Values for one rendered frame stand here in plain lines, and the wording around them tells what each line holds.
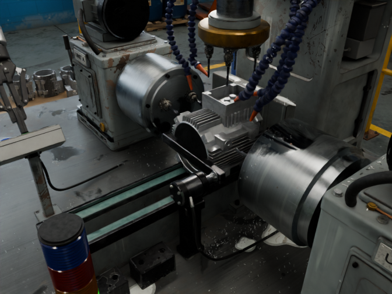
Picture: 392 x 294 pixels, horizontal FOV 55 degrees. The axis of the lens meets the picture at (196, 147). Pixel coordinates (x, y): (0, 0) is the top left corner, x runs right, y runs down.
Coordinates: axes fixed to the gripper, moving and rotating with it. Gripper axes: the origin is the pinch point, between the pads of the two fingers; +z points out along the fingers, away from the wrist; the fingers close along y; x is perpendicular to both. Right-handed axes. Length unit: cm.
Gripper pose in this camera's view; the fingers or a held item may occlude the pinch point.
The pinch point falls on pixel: (20, 121)
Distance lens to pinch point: 110.7
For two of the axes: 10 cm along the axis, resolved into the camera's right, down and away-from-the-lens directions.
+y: 7.9, -3.3, 5.1
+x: -4.8, 1.8, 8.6
